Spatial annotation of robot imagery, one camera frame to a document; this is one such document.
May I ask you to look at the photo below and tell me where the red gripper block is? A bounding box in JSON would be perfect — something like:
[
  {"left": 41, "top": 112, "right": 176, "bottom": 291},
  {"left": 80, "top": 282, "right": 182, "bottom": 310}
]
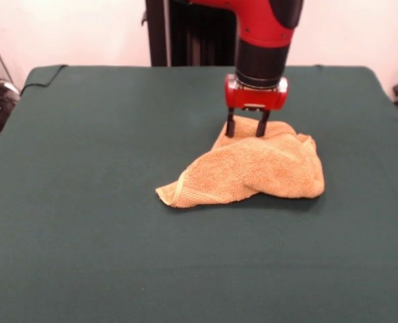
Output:
[{"left": 224, "top": 74, "right": 290, "bottom": 139}]

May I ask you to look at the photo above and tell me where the orange terry towel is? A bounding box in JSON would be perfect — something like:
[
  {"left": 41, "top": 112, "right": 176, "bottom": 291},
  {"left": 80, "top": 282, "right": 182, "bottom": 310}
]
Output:
[{"left": 155, "top": 116, "right": 325, "bottom": 210}]

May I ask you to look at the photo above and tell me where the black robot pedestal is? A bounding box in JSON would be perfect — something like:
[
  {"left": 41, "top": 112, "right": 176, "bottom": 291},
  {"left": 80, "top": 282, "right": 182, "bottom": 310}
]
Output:
[{"left": 145, "top": 0, "right": 242, "bottom": 67}]

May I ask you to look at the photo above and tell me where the dark green table cloth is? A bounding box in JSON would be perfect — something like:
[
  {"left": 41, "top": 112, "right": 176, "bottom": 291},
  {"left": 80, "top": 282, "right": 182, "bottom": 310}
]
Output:
[{"left": 0, "top": 64, "right": 398, "bottom": 323}]

